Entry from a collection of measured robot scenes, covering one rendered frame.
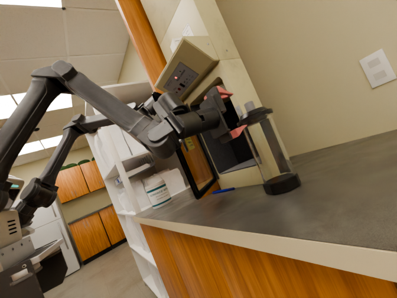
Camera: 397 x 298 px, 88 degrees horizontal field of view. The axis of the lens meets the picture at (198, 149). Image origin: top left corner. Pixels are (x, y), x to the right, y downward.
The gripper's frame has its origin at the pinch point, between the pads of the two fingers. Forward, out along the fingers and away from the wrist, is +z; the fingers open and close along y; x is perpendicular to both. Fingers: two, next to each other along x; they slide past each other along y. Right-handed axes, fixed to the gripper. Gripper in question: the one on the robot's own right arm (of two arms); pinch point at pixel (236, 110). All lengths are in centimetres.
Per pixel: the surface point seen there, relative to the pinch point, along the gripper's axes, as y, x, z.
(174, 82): 26.1, 30.4, 4.1
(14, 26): 144, 139, -44
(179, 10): 49, 18, 11
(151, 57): 49, 46, 7
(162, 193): -18, 84, -1
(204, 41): 28.8, 9.0, 8.4
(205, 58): 23.5, 10.5, 7.0
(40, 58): 144, 179, -33
